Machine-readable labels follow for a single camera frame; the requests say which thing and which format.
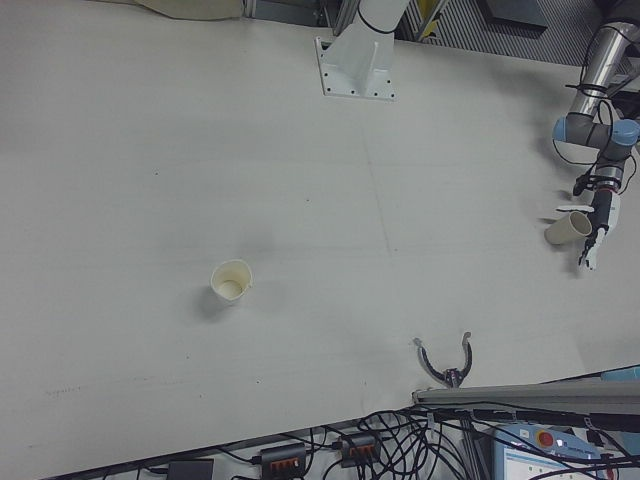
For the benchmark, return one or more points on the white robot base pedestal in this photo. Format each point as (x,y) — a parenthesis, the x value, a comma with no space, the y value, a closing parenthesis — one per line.
(357,65)

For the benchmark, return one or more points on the yellow black striped post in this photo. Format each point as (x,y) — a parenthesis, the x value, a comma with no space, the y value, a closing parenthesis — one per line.
(430,22)

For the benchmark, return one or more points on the teach pendant with red button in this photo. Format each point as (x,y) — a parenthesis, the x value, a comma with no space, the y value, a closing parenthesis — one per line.
(525,455)

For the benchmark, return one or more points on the plain beige paper cup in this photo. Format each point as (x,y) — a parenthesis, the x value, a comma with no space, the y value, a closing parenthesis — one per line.
(565,232)

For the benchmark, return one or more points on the aluminium profile post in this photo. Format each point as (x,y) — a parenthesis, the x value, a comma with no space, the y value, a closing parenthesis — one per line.
(525,397)

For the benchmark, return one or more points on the light blue plastic bin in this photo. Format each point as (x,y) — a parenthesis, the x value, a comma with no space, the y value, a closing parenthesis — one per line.
(622,374)

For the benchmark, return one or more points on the white paper cup with spout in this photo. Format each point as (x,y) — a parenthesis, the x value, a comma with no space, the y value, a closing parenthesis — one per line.
(231,285)

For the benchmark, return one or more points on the metal claw grabber tool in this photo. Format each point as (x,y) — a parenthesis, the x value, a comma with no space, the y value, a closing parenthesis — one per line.
(447,375)

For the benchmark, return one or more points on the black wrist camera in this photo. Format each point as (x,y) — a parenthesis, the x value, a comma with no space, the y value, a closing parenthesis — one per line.
(582,184)

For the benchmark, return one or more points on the dark grey box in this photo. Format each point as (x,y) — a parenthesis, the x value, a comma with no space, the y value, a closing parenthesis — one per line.
(515,12)

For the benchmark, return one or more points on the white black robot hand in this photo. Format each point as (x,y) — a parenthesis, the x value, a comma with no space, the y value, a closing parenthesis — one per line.
(607,210)

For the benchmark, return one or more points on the black hub with orange ports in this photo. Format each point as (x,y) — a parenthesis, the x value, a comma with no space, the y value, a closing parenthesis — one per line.
(360,450)
(284,457)

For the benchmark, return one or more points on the black power adapter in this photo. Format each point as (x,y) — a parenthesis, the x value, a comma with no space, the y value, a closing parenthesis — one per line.
(191,471)

